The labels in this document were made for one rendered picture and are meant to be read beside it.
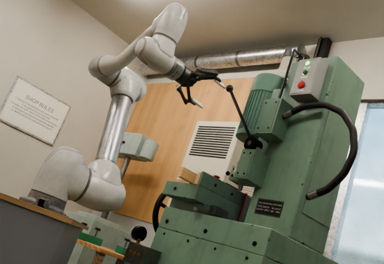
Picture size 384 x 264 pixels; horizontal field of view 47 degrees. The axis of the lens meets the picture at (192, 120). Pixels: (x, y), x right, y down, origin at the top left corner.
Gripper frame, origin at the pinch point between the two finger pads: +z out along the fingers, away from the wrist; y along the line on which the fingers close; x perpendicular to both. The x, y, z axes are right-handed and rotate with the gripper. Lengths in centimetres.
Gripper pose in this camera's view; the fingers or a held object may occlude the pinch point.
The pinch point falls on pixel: (211, 95)
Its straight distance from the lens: 194.8
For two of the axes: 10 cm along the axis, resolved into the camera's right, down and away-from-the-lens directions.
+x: -1.9, -6.5, 7.4
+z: 7.0, 4.4, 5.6
